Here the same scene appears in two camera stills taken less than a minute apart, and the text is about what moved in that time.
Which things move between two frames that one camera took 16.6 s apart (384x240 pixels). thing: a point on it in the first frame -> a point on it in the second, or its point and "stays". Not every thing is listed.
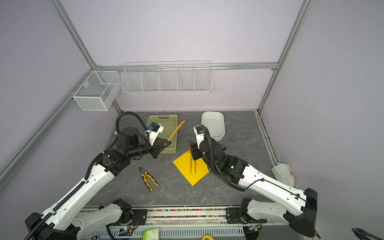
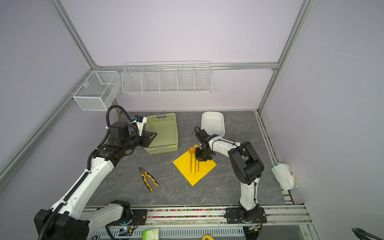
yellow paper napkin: [194, 170] stays
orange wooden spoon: [190, 159] stays
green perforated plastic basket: [169, 122] stays
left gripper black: [157, 149] -> [145, 136]
